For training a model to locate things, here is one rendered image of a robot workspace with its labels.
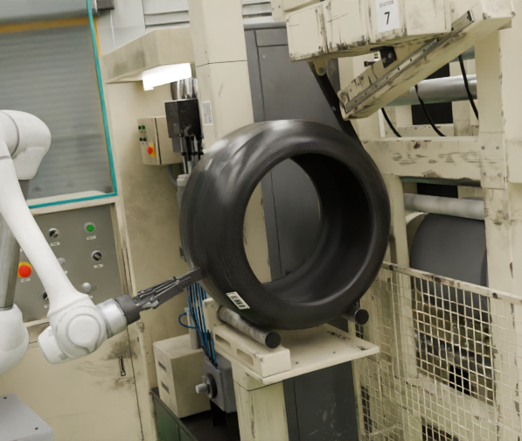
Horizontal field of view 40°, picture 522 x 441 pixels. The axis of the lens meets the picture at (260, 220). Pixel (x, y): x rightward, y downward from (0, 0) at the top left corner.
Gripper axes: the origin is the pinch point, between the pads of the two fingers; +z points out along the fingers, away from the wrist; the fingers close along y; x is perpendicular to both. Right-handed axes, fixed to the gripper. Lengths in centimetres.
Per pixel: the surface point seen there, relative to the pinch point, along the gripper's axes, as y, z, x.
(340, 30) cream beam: -7, 63, -46
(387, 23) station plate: -29, 62, -45
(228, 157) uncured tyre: -6.7, 19.5, -26.5
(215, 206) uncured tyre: -9.3, 10.7, -17.0
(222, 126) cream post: 26, 33, -30
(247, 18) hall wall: 839, 441, -61
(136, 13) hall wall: 896, 298, -124
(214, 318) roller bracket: 23.3, 8.0, 22.6
